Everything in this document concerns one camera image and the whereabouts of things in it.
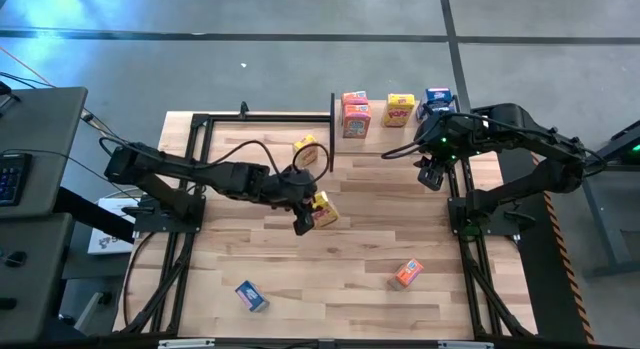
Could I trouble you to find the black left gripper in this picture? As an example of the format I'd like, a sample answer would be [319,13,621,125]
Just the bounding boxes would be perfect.
[272,168,325,237]

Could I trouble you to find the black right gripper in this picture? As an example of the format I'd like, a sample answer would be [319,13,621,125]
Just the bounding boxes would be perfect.
[417,113,474,191]

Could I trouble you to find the yellow Corn Pops cereal box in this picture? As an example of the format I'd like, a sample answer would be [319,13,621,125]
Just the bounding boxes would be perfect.
[381,92,417,129]
[309,190,341,230]
[292,133,320,169]

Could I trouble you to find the orange Mini-Wheats cereal box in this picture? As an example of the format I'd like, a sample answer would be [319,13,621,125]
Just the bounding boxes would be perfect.
[340,90,370,108]
[389,258,425,292]
[341,103,373,140]

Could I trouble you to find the wooden shelf with black legs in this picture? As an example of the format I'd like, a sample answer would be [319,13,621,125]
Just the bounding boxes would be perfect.
[328,92,464,174]

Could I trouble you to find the black mat with hazard stripes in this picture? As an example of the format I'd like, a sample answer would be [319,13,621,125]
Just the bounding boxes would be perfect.
[497,148,596,345]

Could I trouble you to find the grey metal stand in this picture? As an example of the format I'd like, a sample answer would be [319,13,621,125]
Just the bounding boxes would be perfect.
[574,119,640,280]

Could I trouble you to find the black box with green lights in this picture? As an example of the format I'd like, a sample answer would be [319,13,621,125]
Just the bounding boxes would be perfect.
[619,138,640,166]

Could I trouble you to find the white box with logo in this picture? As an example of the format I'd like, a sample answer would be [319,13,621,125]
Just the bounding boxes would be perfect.
[87,197,137,256]

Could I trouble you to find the grey desk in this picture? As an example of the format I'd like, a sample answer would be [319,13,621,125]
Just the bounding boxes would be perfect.
[0,212,76,344]
[0,86,89,220]

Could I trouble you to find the black backlit keyboard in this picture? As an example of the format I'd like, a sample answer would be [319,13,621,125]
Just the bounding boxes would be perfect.
[0,152,32,208]

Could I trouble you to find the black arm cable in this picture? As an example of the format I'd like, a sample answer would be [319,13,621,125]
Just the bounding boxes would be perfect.
[97,134,332,188]
[380,116,441,161]

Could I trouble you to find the black aluminium rig frame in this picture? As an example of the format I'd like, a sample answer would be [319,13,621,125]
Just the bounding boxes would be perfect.
[119,101,539,340]

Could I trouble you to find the silver metal bracket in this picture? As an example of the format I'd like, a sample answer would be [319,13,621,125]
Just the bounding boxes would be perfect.
[437,340,496,349]
[157,338,216,349]

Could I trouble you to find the black floor cable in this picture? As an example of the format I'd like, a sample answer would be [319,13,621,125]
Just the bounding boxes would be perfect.
[79,108,157,175]

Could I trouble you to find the black desk cable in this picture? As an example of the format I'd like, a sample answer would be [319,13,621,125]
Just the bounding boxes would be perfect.
[0,147,114,185]

